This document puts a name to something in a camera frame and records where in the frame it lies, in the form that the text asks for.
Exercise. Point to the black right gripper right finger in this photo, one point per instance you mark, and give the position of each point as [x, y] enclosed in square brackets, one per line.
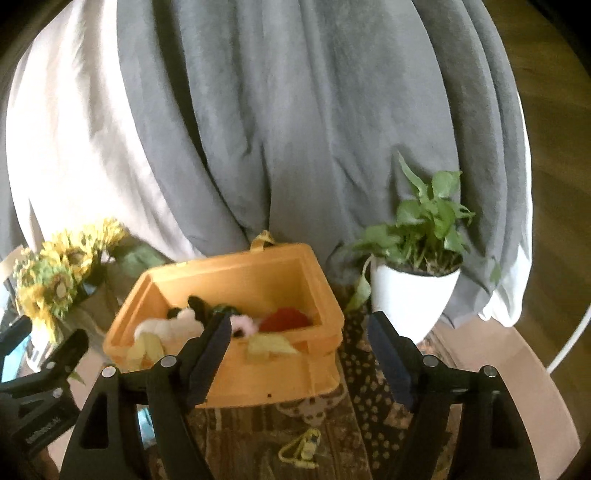
[492, 439]

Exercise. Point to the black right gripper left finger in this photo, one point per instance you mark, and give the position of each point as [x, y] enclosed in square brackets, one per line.
[106, 441]

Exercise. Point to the white plush toy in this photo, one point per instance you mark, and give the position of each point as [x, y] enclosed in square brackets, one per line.
[181, 327]

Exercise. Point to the Mickey Mouse plush toy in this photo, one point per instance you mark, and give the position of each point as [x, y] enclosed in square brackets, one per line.
[196, 307]

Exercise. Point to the dark green plush toy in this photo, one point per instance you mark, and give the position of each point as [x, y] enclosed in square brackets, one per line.
[222, 310]

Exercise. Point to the pink fuzzy plush toy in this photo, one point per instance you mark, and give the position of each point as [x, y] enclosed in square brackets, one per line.
[243, 326]

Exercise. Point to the red fuzzy plush toy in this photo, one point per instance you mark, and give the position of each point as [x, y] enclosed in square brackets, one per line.
[284, 319]

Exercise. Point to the blue cartoon tissue pack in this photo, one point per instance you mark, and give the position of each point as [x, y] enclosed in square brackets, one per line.
[146, 429]

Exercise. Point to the grey ribbed vase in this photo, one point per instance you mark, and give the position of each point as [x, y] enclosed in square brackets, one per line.
[94, 314]

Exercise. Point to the patterned oriental rug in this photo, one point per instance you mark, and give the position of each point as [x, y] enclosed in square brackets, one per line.
[353, 432]

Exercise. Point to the sunflower bouquet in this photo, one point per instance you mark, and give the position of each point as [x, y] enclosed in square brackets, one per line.
[71, 266]

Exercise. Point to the white plant pot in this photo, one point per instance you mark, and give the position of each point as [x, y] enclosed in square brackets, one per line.
[413, 303]

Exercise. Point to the orange plastic storage crate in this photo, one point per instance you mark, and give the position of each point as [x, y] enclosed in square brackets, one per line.
[257, 283]

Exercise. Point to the green leafy houseplant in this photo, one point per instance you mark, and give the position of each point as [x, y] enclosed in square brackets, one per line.
[424, 238]

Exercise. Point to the white sheer curtain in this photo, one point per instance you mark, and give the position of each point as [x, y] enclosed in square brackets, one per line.
[74, 157]

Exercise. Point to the grey curtain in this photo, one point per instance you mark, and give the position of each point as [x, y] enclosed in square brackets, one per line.
[285, 116]

